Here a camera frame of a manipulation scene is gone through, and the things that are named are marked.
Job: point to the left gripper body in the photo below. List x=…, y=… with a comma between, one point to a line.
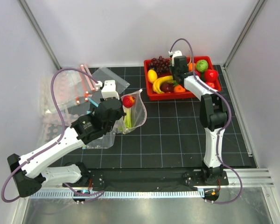
x=109, y=127

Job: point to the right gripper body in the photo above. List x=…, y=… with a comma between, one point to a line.
x=174, y=71

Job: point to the green celery stalk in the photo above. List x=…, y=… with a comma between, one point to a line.
x=127, y=118

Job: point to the red textured fruit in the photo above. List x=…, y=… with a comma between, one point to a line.
x=128, y=101

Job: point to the pink dotted zip bag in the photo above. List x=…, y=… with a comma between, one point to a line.
x=138, y=114

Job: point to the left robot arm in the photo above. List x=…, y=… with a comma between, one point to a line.
x=33, y=171

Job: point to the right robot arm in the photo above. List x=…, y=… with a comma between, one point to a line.
x=214, y=117

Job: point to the orange zipper bag stack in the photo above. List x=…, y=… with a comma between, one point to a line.
x=71, y=88

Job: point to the dark purple grapes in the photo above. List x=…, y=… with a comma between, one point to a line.
x=160, y=65

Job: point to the orange tangerine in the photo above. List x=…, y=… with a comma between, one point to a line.
x=179, y=89

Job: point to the green leafy cabbage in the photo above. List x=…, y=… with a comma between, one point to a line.
x=202, y=65

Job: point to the dark red apple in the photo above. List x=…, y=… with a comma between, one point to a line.
x=167, y=87

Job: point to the red plastic bin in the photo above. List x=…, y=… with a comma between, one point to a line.
x=153, y=96

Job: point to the yellow lemon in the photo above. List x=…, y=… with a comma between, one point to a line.
x=152, y=76

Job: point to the yellow banana bunch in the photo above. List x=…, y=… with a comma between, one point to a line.
x=158, y=82

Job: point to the red tomato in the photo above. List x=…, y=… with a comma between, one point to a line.
x=211, y=85

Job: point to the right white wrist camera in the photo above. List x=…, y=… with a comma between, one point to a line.
x=176, y=54

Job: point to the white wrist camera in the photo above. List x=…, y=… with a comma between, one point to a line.
x=109, y=90
x=176, y=54

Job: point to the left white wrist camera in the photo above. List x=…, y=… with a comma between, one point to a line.
x=109, y=90

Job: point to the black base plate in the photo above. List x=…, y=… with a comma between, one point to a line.
x=149, y=180

